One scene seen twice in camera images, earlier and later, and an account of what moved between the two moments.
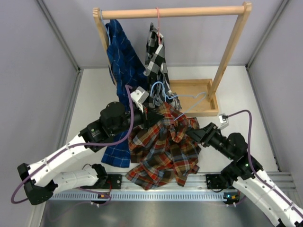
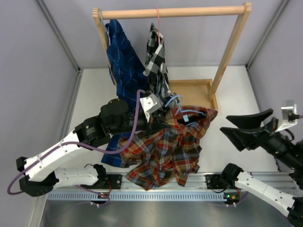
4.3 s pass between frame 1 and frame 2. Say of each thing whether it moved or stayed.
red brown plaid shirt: moved
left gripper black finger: moved
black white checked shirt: stayed
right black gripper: moved
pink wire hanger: stayed
